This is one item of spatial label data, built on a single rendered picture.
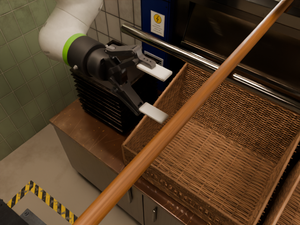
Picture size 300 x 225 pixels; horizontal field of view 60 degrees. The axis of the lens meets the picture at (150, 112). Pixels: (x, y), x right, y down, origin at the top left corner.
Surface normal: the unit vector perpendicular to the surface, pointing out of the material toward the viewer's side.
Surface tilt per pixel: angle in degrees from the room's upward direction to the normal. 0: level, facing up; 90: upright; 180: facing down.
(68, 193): 0
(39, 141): 0
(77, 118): 0
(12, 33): 90
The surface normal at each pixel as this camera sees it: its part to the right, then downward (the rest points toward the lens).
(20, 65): 0.79, 0.47
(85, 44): -0.12, -0.51
